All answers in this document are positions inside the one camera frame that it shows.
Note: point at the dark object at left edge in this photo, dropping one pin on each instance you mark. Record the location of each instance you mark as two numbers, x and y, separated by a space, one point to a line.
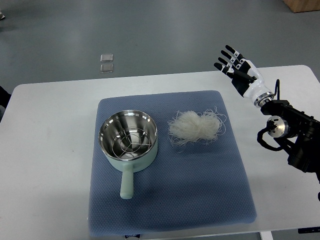
4 97

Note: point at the mint green steel pot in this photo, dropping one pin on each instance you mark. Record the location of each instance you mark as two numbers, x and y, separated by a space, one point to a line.
125 122

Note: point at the black bracket under table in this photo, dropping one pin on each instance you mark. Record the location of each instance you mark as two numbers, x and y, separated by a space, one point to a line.
308 230

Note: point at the brown wooden box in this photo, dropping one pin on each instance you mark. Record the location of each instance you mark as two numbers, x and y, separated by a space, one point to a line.
301 6

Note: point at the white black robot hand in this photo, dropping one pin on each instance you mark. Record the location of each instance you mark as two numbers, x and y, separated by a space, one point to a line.
245 77

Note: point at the blue label under table edge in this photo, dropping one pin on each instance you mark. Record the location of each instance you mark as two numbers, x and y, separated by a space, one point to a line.
132 236

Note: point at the wire steaming rack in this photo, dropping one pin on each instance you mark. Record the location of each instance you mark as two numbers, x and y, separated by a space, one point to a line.
129 146

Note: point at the blue textured mat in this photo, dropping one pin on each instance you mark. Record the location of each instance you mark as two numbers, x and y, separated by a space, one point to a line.
197 185

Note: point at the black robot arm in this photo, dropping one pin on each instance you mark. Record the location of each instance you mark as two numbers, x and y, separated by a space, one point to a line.
294 132

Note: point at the white table leg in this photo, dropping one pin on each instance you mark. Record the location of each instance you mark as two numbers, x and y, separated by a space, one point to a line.
266 235

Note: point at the upper floor metal plate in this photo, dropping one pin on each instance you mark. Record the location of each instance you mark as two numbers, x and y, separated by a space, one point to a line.
106 57

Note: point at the white vermicelli bundle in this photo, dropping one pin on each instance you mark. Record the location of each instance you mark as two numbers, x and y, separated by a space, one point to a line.
190 127

